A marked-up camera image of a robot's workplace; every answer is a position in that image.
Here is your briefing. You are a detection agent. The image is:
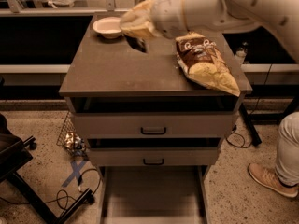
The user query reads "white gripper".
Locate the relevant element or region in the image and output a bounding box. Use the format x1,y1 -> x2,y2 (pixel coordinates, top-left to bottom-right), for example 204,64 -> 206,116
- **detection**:
120,0 -> 188,39

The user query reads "black rxbar chocolate bar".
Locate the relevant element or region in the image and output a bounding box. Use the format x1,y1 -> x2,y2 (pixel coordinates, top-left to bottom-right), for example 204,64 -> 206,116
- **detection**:
125,36 -> 147,53

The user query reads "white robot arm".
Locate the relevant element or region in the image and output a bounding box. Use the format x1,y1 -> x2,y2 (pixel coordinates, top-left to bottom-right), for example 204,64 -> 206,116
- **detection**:
120,0 -> 299,62

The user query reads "top grey drawer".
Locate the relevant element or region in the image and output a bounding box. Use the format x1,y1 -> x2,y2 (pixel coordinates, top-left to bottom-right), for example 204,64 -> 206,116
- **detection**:
67,95 -> 240,139

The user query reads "grey drawer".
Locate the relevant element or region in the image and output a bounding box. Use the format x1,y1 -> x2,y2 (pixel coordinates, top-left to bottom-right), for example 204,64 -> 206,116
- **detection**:
87,138 -> 220,166
67,95 -> 240,139

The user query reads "grey drawer cabinet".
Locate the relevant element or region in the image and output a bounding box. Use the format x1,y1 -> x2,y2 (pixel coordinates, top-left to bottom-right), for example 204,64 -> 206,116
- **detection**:
58,10 -> 252,224

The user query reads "middle grey drawer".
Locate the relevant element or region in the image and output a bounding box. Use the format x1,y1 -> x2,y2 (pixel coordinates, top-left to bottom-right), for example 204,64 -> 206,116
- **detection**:
87,138 -> 220,166

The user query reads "bottom open drawer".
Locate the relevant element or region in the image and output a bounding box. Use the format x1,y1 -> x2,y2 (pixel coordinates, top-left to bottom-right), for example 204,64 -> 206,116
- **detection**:
99,166 -> 211,224

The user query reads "white bowl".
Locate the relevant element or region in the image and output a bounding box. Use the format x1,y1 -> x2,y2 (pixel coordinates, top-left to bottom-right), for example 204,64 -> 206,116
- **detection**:
93,17 -> 122,39

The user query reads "brown yellow chip bag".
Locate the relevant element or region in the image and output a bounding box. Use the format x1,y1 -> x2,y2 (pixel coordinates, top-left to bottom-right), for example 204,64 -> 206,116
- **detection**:
176,33 -> 240,97

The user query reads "small bottle behind cabinet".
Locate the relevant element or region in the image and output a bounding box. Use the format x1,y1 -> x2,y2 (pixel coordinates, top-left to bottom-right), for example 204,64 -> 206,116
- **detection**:
235,42 -> 249,64

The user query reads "black chair base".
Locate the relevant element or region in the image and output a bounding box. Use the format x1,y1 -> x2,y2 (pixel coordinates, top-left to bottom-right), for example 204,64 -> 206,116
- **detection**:
0,114 -> 95,224

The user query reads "tan sneaker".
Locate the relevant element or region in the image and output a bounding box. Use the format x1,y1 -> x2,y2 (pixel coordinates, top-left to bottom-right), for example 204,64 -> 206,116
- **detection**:
248,163 -> 298,198

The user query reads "beige trouser leg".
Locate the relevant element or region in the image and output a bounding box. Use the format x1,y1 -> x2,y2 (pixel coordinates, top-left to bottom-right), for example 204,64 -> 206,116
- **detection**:
275,112 -> 299,186

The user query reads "wire basket with snacks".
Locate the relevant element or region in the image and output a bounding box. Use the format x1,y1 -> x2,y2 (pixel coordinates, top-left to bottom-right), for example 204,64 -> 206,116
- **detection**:
56,113 -> 86,157

